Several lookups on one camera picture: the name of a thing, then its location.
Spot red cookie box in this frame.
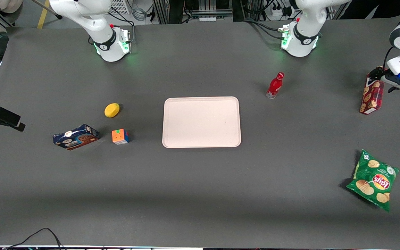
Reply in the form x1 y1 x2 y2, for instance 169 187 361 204
359 75 385 115

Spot beige plastic tray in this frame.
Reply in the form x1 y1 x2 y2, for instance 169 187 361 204
162 97 242 148

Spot blue cookie box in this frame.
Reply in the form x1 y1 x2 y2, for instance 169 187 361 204
52 124 100 151

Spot red soda bottle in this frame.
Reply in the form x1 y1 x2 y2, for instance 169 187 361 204
266 72 285 99

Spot green chips bag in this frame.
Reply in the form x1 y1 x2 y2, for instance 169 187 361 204
346 149 400 212

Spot white power strip with plugs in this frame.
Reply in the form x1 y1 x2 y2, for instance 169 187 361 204
270 2 292 20

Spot colourful puzzle cube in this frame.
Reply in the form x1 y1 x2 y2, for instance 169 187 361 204
112 129 130 145

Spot white mesh basket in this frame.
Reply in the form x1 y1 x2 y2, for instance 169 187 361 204
109 0 131 15

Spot yellow toy lemon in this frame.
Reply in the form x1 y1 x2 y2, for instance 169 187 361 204
104 103 120 118

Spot black tripod leg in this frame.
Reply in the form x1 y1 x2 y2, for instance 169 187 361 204
30 0 63 19

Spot beige round object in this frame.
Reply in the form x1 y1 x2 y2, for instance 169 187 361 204
0 0 23 14

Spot black clamp device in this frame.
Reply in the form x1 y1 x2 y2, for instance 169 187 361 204
0 106 26 132

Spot black base cable bundle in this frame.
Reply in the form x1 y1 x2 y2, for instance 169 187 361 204
243 19 284 40

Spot grey coiled cable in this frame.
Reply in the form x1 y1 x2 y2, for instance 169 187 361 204
131 6 148 22

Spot black looped cable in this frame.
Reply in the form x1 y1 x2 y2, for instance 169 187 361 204
4 227 63 250

